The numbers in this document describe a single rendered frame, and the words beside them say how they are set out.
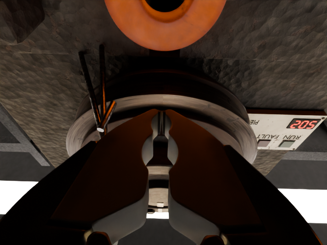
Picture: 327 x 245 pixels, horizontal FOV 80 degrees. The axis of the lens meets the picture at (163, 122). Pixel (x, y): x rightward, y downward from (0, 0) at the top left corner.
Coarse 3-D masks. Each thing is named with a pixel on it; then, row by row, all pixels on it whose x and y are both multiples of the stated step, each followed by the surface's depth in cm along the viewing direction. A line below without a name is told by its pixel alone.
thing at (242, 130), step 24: (96, 96) 42; (120, 96) 35; (144, 96) 34; (168, 96) 34; (192, 96) 34; (216, 96) 39; (216, 120) 38; (240, 120) 38; (72, 144) 46; (240, 144) 44
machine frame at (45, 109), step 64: (64, 0) 32; (256, 0) 31; (320, 0) 31; (0, 64) 47; (64, 64) 47; (128, 64) 47; (192, 64) 46; (256, 64) 46; (320, 64) 46; (64, 128) 66
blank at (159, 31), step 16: (112, 0) 24; (128, 0) 24; (144, 0) 26; (192, 0) 25; (208, 0) 25; (224, 0) 25; (112, 16) 25; (128, 16) 26; (144, 16) 26; (160, 16) 27; (176, 16) 26; (192, 16) 26; (208, 16) 26; (128, 32) 27; (144, 32) 27; (160, 32) 27; (176, 32) 27; (192, 32) 28; (160, 48) 29; (176, 48) 29
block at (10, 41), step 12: (0, 0) 23; (12, 0) 25; (24, 0) 27; (36, 0) 30; (0, 12) 24; (12, 12) 25; (24, 12) 27; (36, 12) 30; (0, 24) 25; (12, 24) 25; (24, 24) 27; (36, 24) 30; (0, 36) 26; (12, 36) 26; (24, 36) 28
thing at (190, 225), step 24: (168, 120) 11; (168, 144) 10; (192, 144) 9; (216, 144) 9; (192, 168) 8; (216, 168) 8; (168, 192) 8; (192, 192) 7; (216, 192) 7; (240, 192) 7; (168, 216) 8; (192, 216) 6; (216, 216) 6; (240, 216) 6; (192, 240) 7
